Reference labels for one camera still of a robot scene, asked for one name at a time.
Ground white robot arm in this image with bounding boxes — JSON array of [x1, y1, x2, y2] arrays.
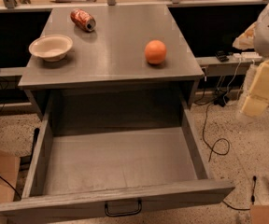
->
[[233, 3, 269, 117]]

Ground cardboard box right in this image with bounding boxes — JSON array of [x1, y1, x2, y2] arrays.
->
[[250, 205, 269, 224]]

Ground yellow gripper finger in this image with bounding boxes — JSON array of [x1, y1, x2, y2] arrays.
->
[[240, 60, 269, 117], [233, 22, 256, 50]]

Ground orange fruit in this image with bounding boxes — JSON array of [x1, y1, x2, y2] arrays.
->
[[145, 40, 167, 64]]

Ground red soda can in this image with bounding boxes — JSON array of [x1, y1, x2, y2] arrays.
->
[[70, 8, 96, 33]]

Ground open grey top drawer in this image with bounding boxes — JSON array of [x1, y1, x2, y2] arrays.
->
[[0, 111, 234, 224]]

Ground black remote device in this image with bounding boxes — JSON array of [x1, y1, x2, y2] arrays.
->
[[216, 50, 229, 63]]

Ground white paper bowl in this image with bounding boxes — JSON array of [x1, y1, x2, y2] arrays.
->
[[29, 35, 73, 62]]

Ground black cable on floor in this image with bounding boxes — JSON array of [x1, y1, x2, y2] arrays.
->
[[201, 101, 231, 162]]

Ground black cable with plug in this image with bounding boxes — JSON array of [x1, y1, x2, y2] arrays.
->
[[222, 175, 258, 212]]

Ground black drawer handle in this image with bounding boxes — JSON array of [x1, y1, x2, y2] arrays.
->
[[105, 200, 142, 217]]

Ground white power strip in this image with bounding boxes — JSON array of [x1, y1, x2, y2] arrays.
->
[[233, 52, 262, 61]]

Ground grey cabinet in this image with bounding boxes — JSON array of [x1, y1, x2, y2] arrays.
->
[[19, 5, 204, 128]]

